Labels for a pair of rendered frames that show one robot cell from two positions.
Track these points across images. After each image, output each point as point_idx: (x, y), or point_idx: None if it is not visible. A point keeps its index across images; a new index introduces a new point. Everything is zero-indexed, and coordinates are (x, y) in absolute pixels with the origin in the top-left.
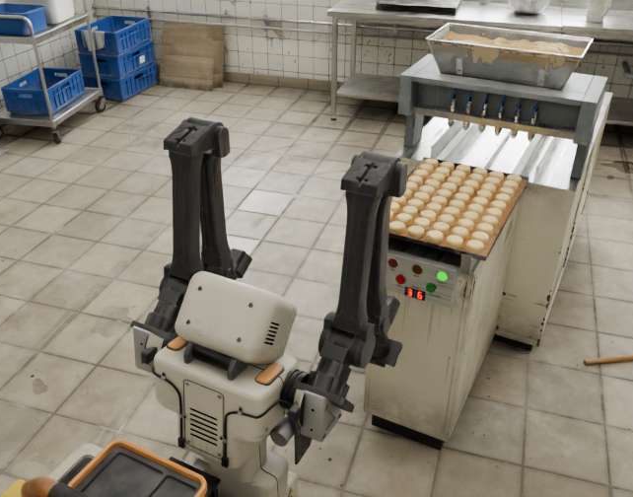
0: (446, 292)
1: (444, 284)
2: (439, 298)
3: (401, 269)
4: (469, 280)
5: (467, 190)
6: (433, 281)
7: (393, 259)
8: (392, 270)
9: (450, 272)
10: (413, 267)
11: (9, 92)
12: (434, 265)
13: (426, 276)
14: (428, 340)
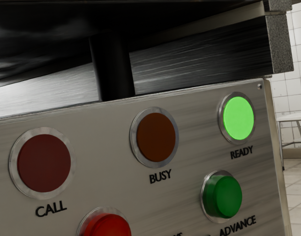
0: (263, 185)
1: (250, 153)
2: (252, 229)
3: (93, 180)
4: (270, 120)
5: None
6: (218, 163)
7: (45, 137)
8: (53, 215)
9: (252, 89)
10: (142, 134)
11: None
12: (200, 87)
13: (192, 154)
14: None
